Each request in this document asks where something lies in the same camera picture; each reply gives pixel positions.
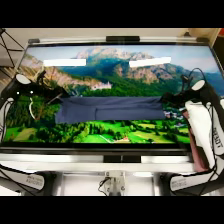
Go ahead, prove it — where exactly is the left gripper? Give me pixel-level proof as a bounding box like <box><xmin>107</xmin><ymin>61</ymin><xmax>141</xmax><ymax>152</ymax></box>
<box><xmin>44</xmin><ymin>85</ymin><xmax>70</xmax><ymax>102</ymax></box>

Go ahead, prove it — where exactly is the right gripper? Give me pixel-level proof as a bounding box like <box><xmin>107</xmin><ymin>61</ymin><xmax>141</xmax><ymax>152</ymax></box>
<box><xmin>161</xmin><ymin>92</ymin><xmax>184</xmax><ymax>105</ymax></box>

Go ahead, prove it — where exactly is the black cable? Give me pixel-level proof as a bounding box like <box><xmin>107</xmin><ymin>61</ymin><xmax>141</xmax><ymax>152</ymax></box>
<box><xmin>187</xmin><ymin>67</ymin><xmax>215</xmax><ymax>90</ymax></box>
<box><xmin>97</xmin><ymin>177</ymin><xmax>112</xmax><ymax>197</ymax></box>

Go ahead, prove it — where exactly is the silver frame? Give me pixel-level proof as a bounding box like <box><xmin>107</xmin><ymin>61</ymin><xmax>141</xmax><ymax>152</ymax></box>
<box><xmin>0</xmin><ymin>151</ymin><xmax>224</xmax><ymax>197</ymax></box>

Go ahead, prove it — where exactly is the red-brown garment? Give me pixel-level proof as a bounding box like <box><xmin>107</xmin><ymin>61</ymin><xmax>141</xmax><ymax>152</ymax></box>
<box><xmin>181</xmin><ymin>110</ymin><xmax>211</xmax><ymax>174</ymax></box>

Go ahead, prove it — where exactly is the blue shirt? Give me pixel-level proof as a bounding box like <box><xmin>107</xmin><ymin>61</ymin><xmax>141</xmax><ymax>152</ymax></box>
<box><xmin>54</xmin><ymin>96</ymin><xmax>167</xmax><ymax>125</ymax></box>

